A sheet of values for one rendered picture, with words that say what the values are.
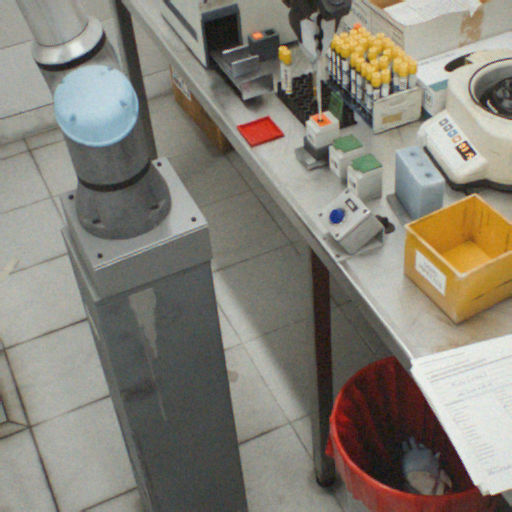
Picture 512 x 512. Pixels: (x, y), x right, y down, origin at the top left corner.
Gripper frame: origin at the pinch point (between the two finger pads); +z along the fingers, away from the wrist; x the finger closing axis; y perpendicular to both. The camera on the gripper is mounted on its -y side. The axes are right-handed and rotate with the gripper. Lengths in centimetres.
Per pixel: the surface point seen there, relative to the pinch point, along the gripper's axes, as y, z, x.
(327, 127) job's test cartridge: -2.1, 13.1, -0.4
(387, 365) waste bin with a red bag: -17, 65, -5
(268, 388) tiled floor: 22, 108, 7
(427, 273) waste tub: -39.2, 15.6, 2.9
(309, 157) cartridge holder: -1.0, 19.0, 2.9
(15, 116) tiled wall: 170, 99, 36
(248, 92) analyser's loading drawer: 21.2, 17.1, 4.6
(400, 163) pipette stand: -18.8, 11.7, -4.8
